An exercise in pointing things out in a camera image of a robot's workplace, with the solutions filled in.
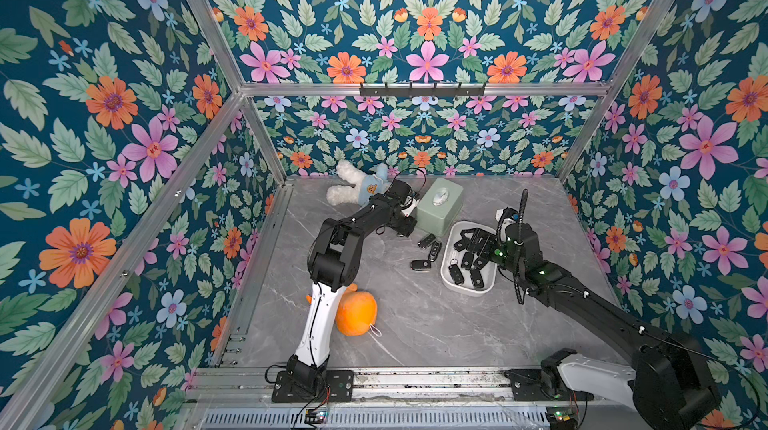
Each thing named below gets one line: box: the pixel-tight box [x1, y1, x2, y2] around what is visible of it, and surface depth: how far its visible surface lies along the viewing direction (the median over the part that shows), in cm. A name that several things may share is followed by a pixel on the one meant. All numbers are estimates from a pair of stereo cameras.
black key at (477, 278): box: [470, 269, 485, 289], surface depth 92 cm
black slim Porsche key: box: [428, 240, 442, 262], surface depth 100 cm
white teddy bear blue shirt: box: [326, 160, 389, 206], surface depth 110 cm
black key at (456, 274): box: [448, 264, 465, 285], surface depth 95 cm
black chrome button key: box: [417, 233, 437, 250], surface depth 101 cm
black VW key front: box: [461, 252, 474, 270], surface depth 97 cm
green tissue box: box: [416, 177, 463, 237], surface depth 103 cm
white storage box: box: [440, 221, 497, 297], surface depth 95 cm
